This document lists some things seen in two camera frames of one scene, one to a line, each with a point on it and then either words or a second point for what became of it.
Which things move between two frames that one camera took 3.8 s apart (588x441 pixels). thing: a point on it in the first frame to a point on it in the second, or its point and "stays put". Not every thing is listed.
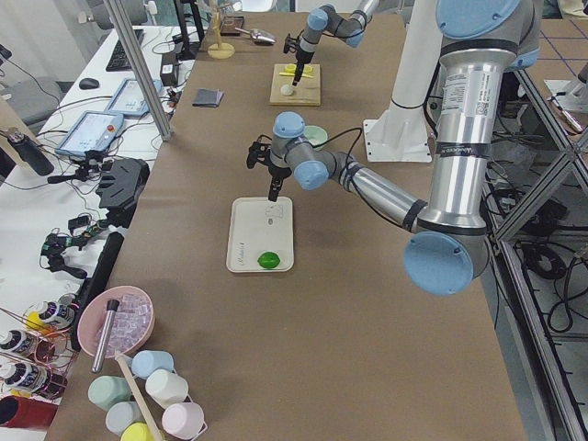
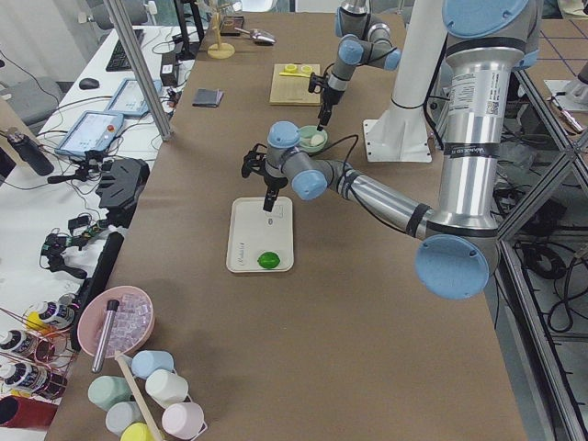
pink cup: [185, 419] stays put
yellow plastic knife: [293, 74] stays put
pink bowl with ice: [131, 323] stays put
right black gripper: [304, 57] to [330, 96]
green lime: [268, 260] stays put
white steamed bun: [287, 90] to [316, 140]
